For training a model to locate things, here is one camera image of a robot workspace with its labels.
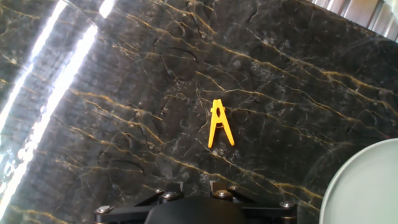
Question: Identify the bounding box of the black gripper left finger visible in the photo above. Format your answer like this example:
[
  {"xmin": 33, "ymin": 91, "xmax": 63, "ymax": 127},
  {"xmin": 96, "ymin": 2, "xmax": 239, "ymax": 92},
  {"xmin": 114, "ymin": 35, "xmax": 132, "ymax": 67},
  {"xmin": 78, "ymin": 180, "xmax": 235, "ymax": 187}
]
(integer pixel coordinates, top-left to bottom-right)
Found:
[{"xmin": 94, "ymin": 182, "xmax": 184, "ymax": 224}]

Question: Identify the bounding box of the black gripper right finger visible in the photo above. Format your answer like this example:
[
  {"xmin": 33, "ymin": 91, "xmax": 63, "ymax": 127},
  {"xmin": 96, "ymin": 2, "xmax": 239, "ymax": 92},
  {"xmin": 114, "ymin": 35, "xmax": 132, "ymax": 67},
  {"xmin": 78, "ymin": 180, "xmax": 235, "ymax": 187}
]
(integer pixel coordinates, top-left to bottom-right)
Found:
[{"xmin": 210, "ymin": 180, "xmax": 298, "ymax": 224}]

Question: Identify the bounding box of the orange plastic clothespin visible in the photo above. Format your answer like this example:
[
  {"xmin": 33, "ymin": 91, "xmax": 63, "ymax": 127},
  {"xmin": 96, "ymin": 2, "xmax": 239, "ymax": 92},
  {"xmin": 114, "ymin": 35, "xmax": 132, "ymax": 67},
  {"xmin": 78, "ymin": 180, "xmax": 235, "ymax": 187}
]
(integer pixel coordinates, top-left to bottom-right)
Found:
[{"xmin": 207, "ymin": 98, "xmax": 236, "ymax": 149}]

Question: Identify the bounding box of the black gold-veined marble mat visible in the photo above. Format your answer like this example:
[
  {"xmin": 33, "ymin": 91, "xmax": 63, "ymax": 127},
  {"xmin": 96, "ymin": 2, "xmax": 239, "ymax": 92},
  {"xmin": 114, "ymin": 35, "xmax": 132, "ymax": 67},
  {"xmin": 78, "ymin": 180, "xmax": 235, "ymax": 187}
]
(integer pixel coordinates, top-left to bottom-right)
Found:
[{"xmin": 0, "ymin": 0, "xmax": 398, "ymax": 224}]

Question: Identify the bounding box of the pale green round plate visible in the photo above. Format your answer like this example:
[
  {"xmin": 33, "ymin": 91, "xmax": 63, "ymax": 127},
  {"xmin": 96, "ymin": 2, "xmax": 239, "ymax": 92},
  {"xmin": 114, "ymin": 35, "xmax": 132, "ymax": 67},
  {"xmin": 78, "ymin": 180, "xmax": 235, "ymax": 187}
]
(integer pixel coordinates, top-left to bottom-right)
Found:
[{"xmin": 319, "ymin": 138, "xmax": 398, "ymax": 224}]

